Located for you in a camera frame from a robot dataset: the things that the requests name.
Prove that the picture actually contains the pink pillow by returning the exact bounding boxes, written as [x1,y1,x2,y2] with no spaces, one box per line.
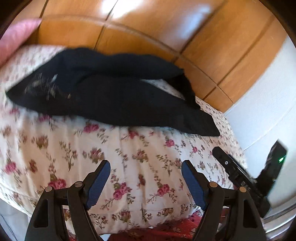
[0,18,42,66]

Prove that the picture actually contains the red floral rug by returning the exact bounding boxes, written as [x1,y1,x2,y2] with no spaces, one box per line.
[108,210,203,241]

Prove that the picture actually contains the floral bedspread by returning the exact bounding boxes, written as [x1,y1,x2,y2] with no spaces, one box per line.
[1,46,246,234]

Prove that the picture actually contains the black pants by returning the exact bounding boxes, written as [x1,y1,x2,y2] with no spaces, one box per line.
[6,48,220,137]

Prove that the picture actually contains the wooden wardrobe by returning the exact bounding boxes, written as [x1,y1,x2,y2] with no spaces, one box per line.
[28,0,287,113]

